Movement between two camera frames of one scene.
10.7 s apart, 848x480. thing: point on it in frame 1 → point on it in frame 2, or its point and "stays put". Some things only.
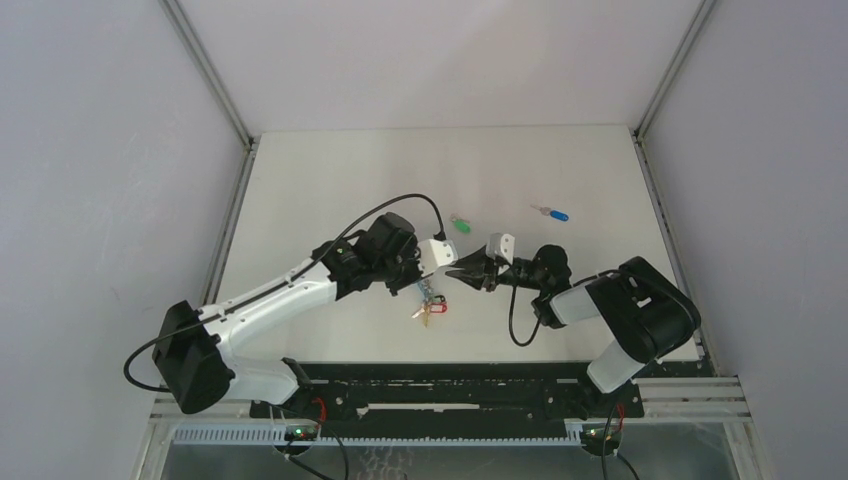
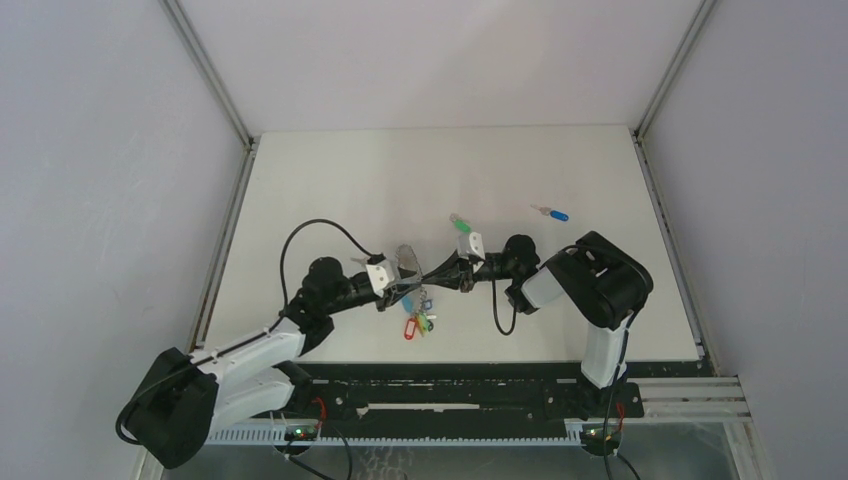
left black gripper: (412, 251) → (397, 291)
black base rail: (453, 393) stays put
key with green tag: (461, 224) stays put
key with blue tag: (556, 214) stays put
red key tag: (439, 307) → (410, 328)
